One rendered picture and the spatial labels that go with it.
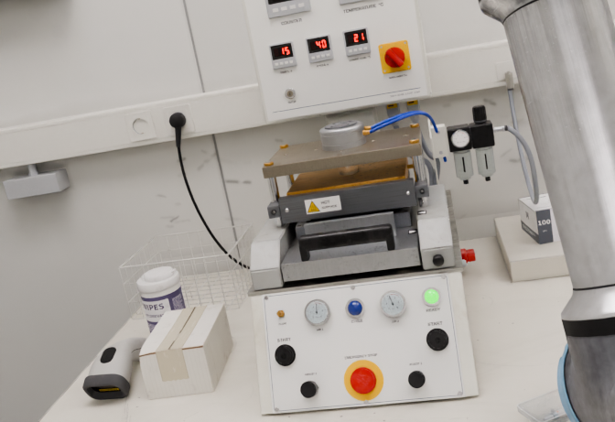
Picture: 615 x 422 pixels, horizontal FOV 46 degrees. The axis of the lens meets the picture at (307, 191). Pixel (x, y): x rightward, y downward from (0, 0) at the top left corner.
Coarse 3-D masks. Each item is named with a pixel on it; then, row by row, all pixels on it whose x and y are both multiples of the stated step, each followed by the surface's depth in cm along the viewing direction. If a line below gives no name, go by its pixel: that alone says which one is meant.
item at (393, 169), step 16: (400, 160) 132; (304, 176) 134; (320, 176) 132; (336, 176) 129; (352, 176) 127; (368, 176) 125; (384, 176) 122; (400, 176) 120; (288, 192) 124; (304, 192) 123
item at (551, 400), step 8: (552, 392) 102; (528, 400) 101; (536, 400) 101; (544, 400) 100; (552, 400) 100; (560, 400) 99; (528, 408) 99; (536, 408) 99; (544, 408) 98; (552, 408) 98; (560, 408) 98; (536, 416) 97; (544, 416) 97; (552, 416) 96
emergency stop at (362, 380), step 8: (360, 368) 111; (368, 368) 111; (352, 376) 111; (360, 376) 111; (368, 376) 110; (352, 384) 111; (360, 384) 110; (368, 384) 110; (360, 392) 110; (368, 392) 110
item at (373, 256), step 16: (416, 208) 132; (304, 224) 121; (320, 224) 120; (336, 224) 120; (352, 224) 119; (368, 224) 119; (416, 224) 123; (400, 240) 116; (416, 240) 115; (288, 256) 119; (320, 256) 116; (336, 256) 114; (352, 256) 113; (368, 256) 113; (384, 256) 113; (400, 256) 112; (416, 256) 112; (288, 272) 116; (304, 272) 115; (320, 272) 115; (336, 272) 114; (352, 272) 114
